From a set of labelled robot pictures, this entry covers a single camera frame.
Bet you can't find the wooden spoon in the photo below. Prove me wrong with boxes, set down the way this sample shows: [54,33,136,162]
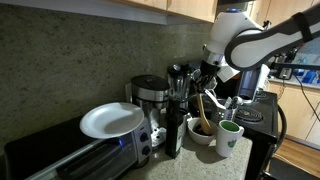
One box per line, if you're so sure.
[196,93,213,135]

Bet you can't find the black power cable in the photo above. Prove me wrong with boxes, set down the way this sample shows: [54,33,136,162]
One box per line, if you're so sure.
[293,74,320,123]

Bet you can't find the black electric stove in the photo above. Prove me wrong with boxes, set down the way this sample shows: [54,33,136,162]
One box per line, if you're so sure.
[234,91,278,180]

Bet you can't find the black toaster oven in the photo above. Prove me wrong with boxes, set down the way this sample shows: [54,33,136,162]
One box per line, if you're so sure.
[4,118,152,180]

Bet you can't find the wooden cabinet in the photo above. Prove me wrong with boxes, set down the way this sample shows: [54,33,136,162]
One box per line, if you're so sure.
[268,82,320,147]
[112,0,218,22]

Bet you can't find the black blender jar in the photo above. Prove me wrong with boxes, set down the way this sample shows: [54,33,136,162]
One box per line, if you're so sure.
[167,64,192,101]

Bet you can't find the wooden upper cabinet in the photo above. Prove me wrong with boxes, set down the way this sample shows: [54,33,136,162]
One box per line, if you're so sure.
[112,0,218,22]

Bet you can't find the white ceramic bowl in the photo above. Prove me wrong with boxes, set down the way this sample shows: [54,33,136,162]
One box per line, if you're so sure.
[187,117,217,145]

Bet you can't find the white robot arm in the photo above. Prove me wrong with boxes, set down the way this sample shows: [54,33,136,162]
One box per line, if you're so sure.
[195,4,320,92]

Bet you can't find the white plate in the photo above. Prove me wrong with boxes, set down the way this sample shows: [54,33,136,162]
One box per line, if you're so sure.
[80,102,144,139]

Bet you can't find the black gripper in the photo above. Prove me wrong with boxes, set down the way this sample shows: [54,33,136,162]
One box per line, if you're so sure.
[194,61,220,92]

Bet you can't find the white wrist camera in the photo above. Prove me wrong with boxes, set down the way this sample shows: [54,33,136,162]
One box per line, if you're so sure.
[217,66,239,82]

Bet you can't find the dark glass bottle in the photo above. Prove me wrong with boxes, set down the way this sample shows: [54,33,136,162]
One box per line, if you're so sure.
[165,100,186,159]

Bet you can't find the wooden lower cabinet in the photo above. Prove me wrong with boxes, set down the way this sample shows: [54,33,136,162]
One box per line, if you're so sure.
[268,82,320,147]

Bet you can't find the white mug green inside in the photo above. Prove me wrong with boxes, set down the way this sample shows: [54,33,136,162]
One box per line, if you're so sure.
[215,120,244,157]

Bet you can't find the silver soda machine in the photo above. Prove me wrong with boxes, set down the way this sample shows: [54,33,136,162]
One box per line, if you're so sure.
[237,64,270,103]

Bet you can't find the black silver coffee maker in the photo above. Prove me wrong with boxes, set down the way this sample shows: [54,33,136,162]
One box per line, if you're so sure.
[131,75,170,149]

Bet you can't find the black pieces in bowl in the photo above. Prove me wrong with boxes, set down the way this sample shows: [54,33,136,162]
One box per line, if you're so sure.
[193,124,204,135]

